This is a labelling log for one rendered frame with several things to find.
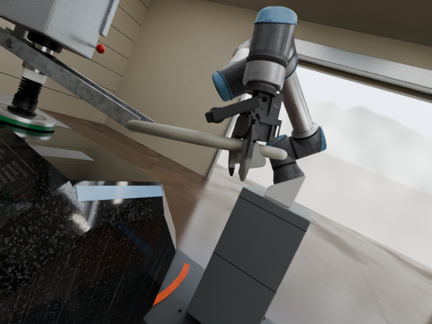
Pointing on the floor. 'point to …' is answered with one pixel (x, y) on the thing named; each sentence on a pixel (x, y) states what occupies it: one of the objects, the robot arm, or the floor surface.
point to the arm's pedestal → (249, 260)
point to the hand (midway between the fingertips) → (234, 172)
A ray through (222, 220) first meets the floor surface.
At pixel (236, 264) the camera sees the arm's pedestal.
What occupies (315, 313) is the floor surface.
